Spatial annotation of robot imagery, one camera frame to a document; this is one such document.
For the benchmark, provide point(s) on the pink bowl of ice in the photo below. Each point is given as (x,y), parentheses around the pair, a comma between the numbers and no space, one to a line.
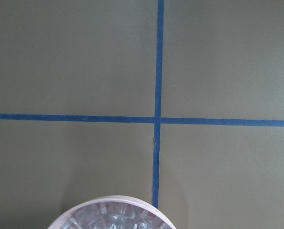
(113,212)

